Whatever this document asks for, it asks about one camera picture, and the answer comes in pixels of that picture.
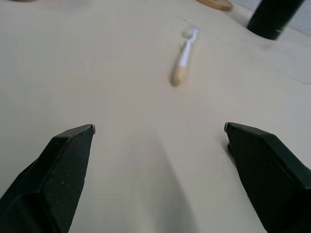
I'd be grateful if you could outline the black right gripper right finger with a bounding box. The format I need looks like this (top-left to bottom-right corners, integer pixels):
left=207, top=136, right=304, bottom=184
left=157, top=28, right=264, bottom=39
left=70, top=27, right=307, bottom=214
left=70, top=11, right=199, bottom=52
left=224, top=122, right=311, bottom=233

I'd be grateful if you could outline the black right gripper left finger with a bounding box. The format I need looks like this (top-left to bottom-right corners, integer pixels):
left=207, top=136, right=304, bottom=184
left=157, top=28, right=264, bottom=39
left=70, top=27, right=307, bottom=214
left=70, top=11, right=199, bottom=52
left=0, top=124, right=96, bottom=233

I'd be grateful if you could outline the black cylindrical mug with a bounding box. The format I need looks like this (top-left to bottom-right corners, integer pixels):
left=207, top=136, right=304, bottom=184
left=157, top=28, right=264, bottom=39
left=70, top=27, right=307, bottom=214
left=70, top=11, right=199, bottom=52
left=246, top=0, right=306, bottom=41

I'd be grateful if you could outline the white toothbrush with wooden handle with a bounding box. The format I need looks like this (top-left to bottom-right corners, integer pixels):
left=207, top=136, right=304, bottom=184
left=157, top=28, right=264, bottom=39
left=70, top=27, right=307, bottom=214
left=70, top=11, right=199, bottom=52
left=170, top=26, right=199, bottom=87

